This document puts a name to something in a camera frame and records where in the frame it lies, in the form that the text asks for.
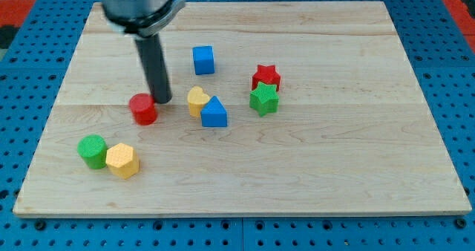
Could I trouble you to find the green cylinder block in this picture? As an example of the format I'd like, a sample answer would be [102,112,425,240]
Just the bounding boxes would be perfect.
[76,134,108,169]

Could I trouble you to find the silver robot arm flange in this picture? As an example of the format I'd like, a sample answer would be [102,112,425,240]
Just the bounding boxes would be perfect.
[101,0,186,39]

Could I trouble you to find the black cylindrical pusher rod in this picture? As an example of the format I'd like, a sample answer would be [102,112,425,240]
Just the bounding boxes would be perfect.
[135,34,172,104]

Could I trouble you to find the red star block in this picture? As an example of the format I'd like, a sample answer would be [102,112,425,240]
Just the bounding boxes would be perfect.
[251,65,281,91]

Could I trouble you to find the red cylinder block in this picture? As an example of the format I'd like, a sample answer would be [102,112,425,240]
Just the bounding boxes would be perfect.
[128,93,158,126]

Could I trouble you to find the blue cube block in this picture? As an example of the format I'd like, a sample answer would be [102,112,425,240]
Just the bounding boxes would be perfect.
[192,45,215,75]

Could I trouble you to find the yellow heart block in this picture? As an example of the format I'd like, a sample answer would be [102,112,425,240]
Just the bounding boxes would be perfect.
[187,86,211,117]

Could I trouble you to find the blue triangle block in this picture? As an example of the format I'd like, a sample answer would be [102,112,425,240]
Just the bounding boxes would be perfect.
[200,96,228,127]

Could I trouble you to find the green star block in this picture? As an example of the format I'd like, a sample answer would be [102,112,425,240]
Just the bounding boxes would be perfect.
[249,82,280,117]

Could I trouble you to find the wooden board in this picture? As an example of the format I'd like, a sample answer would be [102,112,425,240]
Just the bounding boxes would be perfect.
[13,1,472,218]

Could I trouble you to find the yellow hexagon block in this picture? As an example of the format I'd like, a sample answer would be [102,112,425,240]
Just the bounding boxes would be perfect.
[105,143,140,179]

